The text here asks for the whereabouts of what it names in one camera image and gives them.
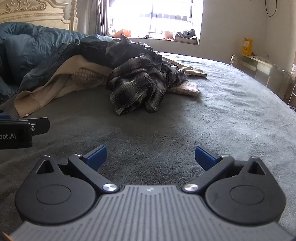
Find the cream carved headboard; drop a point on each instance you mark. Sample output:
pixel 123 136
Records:
pixel 34 14

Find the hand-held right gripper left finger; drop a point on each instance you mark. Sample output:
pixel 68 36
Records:
pixel 98 156

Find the dark garment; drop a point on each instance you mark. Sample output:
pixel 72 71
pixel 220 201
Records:
pixel 46 66

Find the grey curtain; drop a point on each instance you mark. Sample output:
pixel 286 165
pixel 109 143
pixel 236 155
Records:
pixel 97 16

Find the grey fleece bed blanket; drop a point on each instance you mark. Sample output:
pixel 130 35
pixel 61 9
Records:
pixel 208 104

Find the dark shoes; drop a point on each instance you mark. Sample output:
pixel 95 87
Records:
pixel 187 34

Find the beige cloth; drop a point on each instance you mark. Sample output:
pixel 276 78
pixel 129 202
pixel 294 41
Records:
pixel 46 92

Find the orange item on windowsill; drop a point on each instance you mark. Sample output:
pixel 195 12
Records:
pixel 122 33

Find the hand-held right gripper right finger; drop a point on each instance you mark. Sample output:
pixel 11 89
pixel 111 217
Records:
pixel 203 157

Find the white pot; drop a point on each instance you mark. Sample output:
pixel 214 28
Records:
pixel 168 34

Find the dark plaid shirt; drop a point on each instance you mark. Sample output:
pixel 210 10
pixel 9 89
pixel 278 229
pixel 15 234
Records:
pixel 138 78

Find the blue duvet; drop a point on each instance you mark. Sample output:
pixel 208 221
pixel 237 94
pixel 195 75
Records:
pixel 23 51

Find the yellow box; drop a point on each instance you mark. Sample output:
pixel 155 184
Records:
pixel 247 46

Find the white desk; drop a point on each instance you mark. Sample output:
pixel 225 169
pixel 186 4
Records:
pixel 261 63

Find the window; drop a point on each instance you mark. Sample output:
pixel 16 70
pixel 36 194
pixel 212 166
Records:
pixel 161 14

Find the checked beige knit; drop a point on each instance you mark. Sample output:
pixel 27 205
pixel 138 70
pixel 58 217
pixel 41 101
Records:
pixel 89 77

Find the pinkish knitted sweater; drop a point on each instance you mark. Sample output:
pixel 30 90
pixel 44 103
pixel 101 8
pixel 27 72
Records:
pixel 187 89

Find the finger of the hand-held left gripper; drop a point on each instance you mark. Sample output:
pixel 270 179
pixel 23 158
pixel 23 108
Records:
pixel 40 126

